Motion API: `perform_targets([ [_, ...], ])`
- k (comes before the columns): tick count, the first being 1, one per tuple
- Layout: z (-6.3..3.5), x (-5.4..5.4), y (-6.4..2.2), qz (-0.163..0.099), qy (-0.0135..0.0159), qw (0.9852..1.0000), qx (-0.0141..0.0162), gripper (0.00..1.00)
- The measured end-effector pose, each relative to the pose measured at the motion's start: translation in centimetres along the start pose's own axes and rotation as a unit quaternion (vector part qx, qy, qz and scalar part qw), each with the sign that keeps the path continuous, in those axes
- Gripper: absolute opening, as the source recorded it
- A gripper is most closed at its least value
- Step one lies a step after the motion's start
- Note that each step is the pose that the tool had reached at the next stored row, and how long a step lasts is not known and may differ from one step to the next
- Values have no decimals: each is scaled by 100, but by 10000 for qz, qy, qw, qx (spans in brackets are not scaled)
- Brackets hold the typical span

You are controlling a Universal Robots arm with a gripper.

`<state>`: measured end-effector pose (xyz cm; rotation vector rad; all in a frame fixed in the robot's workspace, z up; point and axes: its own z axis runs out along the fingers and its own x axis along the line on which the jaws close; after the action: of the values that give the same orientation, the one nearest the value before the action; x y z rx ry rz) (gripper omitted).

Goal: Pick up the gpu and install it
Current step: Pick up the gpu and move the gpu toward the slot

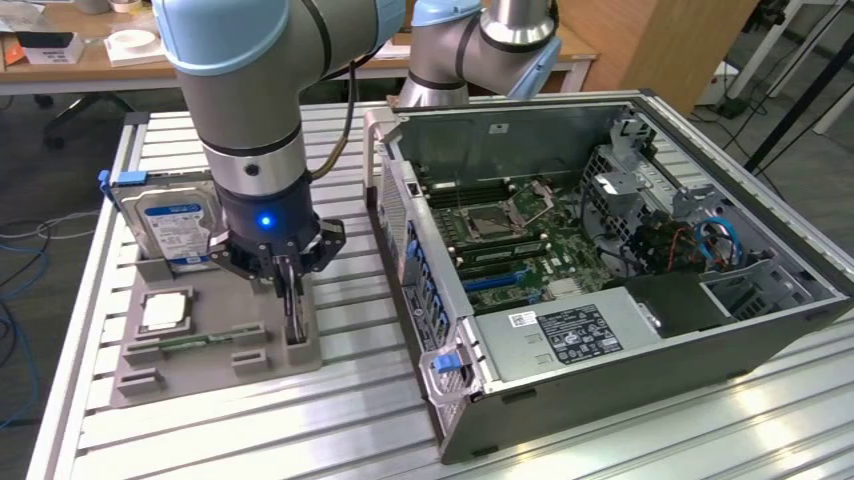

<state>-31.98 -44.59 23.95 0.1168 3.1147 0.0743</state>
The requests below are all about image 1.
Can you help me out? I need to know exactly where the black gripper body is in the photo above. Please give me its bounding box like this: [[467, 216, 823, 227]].
[[218, 172, 321, 259]]

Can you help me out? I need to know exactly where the black Nvidia graphics card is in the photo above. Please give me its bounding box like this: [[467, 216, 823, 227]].
[[278, 269, 312, 346]]

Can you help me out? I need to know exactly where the grey plastic parts rack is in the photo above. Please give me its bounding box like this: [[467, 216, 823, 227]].
[[108, 247, 323, 410]]

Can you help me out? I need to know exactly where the hard disk with blue caddy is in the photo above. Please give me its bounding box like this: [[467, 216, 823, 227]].
[[97, 169, 232, 275]]

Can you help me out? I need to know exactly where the silver CPU chip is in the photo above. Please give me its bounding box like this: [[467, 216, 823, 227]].
[[140, 294, 189, 331]]

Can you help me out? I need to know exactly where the green loose RAM stick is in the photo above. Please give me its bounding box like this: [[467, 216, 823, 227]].
[[126, 333, 236, 351]]

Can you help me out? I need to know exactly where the CPU socket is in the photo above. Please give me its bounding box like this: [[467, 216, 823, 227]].
[[465, 203, 519, 239]]

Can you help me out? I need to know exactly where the green installed RAM stick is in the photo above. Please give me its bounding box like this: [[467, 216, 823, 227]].
[[455, 243, 543, 265]]

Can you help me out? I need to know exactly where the blue expansion slot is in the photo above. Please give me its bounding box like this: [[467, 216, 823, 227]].
[[464, 273, 525, 294]]

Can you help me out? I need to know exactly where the metal socket cover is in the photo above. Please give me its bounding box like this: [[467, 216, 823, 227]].
[[507, 180, 556, 221]]

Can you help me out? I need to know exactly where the grey power supply unit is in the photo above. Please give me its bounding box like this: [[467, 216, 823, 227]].
[[473, 287, 661, 394]]

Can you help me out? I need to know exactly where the green Dell motherboard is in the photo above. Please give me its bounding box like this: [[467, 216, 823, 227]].
[[419, 174, 621, 316]]

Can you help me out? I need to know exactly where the white box with round part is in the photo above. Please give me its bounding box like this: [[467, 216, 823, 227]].
[[104, 28, 165, 68]]

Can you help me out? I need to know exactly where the white box with black top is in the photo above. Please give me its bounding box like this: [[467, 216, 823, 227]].
[[13, 30, 85, 65]]

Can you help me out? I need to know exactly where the open dark grey PC case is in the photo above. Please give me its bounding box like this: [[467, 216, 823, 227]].
[[361, 88, 854, 465]]

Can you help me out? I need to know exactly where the orange box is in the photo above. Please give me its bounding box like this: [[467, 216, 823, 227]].
[[0, 34, 25, 71]]

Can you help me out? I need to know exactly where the wooden cabinet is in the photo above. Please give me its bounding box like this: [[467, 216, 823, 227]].
[[579, 0, 762, 114]]

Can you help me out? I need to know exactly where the metal disk bay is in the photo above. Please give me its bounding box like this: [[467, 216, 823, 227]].
[[697, 252, 816, 321]]

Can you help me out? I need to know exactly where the black slanted pole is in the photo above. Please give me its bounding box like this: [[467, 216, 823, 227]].
[[743, 0, 854, 174]]

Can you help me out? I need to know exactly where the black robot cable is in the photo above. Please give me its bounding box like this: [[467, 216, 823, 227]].
[[309, 47, 395, 179]]

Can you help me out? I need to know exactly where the white floor cable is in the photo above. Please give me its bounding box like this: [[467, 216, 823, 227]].
[[0, 209, 101, 241]]

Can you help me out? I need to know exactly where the blue floor cable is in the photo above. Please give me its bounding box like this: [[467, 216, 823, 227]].
[[0, 239, 53, 431]]

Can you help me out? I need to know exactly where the wooden desk white frame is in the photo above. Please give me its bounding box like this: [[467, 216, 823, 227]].
[[0, 0, 600, 97]]

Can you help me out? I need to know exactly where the red wire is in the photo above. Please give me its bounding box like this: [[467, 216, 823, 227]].
[[671, 225, 726, 266]]

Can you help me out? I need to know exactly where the blue wire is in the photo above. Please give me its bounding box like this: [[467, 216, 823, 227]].
[[692, 217, 746, 266]]

